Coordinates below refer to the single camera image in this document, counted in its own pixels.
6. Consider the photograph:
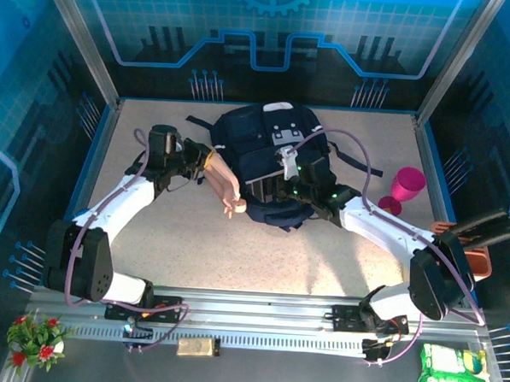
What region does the clear pink pencil case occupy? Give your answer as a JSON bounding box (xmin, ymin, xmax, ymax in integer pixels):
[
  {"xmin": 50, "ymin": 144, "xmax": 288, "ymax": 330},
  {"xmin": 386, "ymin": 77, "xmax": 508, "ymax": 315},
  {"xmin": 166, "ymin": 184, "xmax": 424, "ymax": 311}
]
[{"xmin": 202, "ymin": 156, "xmax": 249, "ymax": 220}]

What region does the navy blue student backpack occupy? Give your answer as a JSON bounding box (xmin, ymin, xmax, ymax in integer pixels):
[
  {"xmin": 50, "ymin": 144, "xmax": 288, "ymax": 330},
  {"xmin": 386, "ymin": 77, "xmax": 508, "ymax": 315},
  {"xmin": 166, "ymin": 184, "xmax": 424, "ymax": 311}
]
[{"xmin": 179, "ymin": 96, "xmax": 389, "ymax": 238}]

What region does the pink plastic goblet cup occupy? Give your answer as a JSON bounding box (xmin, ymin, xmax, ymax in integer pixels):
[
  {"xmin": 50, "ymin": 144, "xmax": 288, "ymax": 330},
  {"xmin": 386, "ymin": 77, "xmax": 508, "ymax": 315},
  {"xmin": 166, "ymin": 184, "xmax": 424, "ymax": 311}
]
[{"xmin": 377, "ymin": 165, "xmax": 428, "ymax": 218}]

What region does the orange slotted desk organizer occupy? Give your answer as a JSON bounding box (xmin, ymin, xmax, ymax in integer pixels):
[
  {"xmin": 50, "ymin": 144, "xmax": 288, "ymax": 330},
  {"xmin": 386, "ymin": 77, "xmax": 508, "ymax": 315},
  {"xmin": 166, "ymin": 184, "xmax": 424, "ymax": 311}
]
[{"xmin": 427, "ymin": 219, "xmax": 496, "ymax": 282}]

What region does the artificial plant with red flowers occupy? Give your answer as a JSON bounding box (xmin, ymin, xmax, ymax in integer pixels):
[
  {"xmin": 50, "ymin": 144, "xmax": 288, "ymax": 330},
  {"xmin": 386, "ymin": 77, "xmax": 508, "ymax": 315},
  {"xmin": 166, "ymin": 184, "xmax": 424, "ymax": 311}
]
[{"xmin": 4, "ymin": 310, "xmax": 78, "ymax": 379}]

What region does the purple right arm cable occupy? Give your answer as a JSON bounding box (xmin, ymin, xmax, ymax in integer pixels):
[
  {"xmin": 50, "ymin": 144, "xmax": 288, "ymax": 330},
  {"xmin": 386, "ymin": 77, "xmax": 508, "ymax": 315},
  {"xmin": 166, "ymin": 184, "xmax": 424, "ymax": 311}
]
[{"xmin": 278, "ymin": 126, "xmax": 496, "ymax": 373}]

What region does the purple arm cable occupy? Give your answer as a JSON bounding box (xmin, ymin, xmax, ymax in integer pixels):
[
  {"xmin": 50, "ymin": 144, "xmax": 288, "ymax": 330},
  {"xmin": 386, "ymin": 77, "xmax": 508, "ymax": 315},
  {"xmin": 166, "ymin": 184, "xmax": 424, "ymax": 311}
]
[
  {"xmin": 60, "ymin": 124, "xmax": 200, "ymax": 358},
  {"xmin": 278, "ymin": 126, "xmax": 496, "ymax": 373}
]

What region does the aluminium left side rail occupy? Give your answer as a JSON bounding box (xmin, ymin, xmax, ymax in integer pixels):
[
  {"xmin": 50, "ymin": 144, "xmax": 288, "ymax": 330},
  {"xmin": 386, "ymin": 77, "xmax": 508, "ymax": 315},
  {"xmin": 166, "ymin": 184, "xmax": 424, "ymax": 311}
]
[{"xmin": 46, "ymin": 97, "xmax": 125, "ymax": 290}]

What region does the aluminium rail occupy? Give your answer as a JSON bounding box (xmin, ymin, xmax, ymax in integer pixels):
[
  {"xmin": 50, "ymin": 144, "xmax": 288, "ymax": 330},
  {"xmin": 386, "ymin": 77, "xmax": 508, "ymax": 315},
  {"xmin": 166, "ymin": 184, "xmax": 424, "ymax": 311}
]
[
  {"xmin": 402, "ymin": 113, "xmax": 476, "ymax": 306},
  {"xmin": 46, "ymin": 97, "xmax": 125, "ymax": 290}
]

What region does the aluminium right side rail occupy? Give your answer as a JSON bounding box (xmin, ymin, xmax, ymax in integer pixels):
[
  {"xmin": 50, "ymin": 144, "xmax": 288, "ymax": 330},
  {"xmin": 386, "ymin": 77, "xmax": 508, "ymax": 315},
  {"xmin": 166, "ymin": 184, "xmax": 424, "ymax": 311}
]
[{"xmin": 402, "ymin": 113, "xmax": 476, "ymax": 306}]

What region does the aluminium front rail frame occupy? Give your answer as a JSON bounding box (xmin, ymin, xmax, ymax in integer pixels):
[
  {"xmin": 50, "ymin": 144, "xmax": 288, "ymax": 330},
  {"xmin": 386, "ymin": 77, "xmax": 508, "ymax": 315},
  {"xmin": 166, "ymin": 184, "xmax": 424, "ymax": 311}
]
[{"xmin": 25, "ymin": 278, "xmax": 488, "ymax": 355}]

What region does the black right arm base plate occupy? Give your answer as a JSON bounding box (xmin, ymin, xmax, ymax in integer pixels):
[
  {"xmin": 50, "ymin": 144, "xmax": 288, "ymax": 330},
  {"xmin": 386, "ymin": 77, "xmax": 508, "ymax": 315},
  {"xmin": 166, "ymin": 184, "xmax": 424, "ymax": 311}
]
[{"xmin": 331, "ymin": 303, "xmax": 410, "ymax": 336}]

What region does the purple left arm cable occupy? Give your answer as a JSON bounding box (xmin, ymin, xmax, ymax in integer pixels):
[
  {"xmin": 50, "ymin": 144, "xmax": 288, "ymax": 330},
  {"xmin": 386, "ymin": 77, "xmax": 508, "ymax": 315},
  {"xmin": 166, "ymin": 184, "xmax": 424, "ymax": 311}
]
[{"xmin": 60, "ymin": 124, "xmax": 200, "ymax": 358}]

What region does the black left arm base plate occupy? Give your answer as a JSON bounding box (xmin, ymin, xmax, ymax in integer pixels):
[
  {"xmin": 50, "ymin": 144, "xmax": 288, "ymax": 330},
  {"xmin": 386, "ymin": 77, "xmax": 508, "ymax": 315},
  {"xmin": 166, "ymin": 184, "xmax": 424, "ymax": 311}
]
[{"xmin": 104, "ymin": 291, "xmax": 185, "ymax": 325}]

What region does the white slotted cable duct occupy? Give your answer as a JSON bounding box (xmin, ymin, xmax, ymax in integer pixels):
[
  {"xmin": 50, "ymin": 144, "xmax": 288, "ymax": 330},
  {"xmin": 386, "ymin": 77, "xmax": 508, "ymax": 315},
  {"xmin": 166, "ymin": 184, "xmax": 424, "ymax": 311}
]
[{"xmin": 65, "ymin": 324, "xmax": 369, "ymax": 359}]

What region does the aluminium left corner post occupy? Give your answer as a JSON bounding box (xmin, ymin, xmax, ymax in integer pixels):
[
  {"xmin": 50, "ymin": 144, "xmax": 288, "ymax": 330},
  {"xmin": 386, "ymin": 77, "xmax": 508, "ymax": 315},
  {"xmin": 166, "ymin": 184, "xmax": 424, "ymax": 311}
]
[{"xmin": 32, "ymin": 0, "xmax": 127, "ymax": 109}]

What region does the aluminium corner post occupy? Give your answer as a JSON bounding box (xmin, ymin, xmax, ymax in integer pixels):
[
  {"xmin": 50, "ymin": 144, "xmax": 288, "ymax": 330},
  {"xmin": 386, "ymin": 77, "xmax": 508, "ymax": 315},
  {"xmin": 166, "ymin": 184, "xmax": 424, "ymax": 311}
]
[
  {"xmin": 414, "ymin": 0, "xmax": 506, "ymax": 128},
  {"xmin": 32, "ymin": 0, "xmax": 127, "ymax": 109}
]

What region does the black right cable connector block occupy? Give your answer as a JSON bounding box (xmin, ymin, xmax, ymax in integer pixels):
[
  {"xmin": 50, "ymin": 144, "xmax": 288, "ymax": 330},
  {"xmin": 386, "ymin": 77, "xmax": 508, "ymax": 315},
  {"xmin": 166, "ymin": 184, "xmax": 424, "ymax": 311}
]
[{"xmin": 360, "ymin": 336, "xmax": 396, "ymax": 367}]

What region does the black cable connector block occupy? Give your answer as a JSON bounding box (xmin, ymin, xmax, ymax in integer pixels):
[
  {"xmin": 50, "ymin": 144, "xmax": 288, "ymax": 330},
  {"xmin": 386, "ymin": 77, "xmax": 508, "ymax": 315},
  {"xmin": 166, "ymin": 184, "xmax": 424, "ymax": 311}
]
[
  {"xmin": 360, "ymin": 336, "xmax": 396, "ymax": 367},
  {"xmin": 121, "ymin": 320, "xmax": 155, "ymax": 352}
]

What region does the black left cable connector block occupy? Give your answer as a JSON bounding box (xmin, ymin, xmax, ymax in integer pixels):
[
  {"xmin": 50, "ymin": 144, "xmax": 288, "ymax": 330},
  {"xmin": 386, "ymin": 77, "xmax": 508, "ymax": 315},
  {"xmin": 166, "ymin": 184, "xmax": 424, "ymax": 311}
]
[{"xmin": 121, "ymin": 320, "xmax": 155, "ymax": 352}]

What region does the aluminium right corner post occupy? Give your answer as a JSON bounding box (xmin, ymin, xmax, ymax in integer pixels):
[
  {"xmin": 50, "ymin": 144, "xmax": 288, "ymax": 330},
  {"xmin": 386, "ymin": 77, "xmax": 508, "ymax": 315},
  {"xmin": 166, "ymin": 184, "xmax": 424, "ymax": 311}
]
[{"xmin": 414, "ymin": 0, "xmax": 506, "ymax": 128}]

